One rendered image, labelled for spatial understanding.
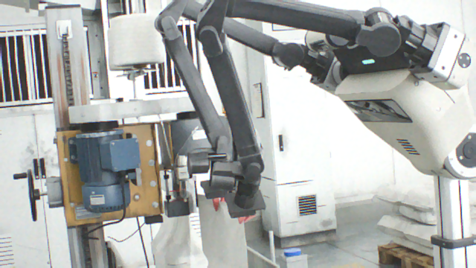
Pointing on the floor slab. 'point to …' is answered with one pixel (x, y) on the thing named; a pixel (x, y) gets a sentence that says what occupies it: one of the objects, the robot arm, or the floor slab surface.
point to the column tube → (78, 72)
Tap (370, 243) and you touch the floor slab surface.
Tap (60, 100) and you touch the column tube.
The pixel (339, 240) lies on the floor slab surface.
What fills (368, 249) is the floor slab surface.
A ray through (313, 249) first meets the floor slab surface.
